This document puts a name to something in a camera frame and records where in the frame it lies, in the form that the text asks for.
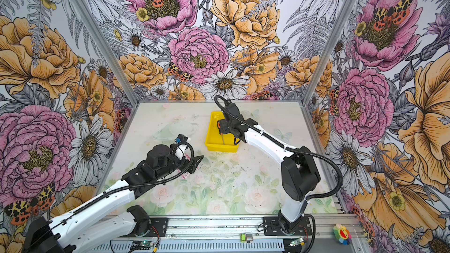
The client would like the orange black handled screwdriver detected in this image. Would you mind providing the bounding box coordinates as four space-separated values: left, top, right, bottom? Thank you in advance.
217 119 225 145

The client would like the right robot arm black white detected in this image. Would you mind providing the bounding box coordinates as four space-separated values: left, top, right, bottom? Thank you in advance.
215 96 321 235

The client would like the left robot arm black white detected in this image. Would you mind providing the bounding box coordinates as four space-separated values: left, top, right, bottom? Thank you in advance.
22 134 204 253

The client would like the yellow plastic bin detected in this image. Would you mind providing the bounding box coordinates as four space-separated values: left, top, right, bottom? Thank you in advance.
205 111 239 153

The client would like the green circuit board left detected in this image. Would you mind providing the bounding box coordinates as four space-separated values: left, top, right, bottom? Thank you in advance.
131 240 157 250

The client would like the green circuit board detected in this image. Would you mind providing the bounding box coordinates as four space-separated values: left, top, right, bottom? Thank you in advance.
131 240 157 250
289 237 305 247

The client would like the small green display module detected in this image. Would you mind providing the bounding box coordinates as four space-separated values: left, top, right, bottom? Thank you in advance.
240 233 254 243

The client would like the green circuit board right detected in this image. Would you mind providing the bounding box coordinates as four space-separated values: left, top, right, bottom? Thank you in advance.
289 237 305 247

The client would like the colourful round toy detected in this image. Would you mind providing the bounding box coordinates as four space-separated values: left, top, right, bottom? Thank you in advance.
334 224 352 246

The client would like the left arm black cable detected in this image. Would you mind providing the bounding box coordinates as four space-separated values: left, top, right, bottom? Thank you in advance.
20 142 195 247

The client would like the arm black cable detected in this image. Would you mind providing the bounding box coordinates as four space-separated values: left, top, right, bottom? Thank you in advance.
20 142 195 247
213 95 344 201

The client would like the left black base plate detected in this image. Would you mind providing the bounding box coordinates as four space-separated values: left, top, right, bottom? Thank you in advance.
133 217 169 237

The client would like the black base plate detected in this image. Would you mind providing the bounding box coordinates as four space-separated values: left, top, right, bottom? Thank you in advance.
133 217 169 237
262 216 313 237

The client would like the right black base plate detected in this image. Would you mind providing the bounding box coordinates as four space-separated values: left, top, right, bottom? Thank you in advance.
262 216 313 237

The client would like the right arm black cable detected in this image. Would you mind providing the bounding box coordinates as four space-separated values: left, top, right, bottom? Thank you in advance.
213 95 344 201

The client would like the white slotted cable duct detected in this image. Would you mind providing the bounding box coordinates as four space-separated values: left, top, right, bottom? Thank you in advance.
109 238 285 253

